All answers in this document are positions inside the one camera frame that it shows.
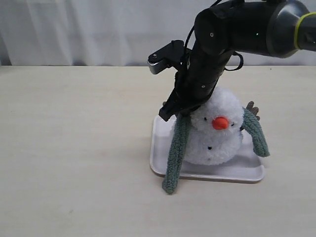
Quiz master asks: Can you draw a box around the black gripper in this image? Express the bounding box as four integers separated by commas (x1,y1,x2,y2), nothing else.
158,46,234,121

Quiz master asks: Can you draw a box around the green fuzzy scarf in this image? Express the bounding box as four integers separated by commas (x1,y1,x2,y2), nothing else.
162,111,270,194

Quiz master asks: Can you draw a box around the white plush snowman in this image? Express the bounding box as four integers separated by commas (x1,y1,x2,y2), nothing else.
183,87,259,165

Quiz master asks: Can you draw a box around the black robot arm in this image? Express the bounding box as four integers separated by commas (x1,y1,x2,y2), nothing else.
159,0,316,120

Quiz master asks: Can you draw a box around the white square tray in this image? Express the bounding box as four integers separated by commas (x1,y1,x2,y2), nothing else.
149,116,265,183

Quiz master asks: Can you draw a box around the white curtain backdrop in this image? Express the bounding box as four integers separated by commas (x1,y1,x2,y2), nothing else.
0,0,316,67

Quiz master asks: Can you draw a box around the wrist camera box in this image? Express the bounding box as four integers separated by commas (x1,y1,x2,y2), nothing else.
147,40,192,75

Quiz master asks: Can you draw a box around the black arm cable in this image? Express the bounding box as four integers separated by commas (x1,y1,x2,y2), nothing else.
184,0,245,71

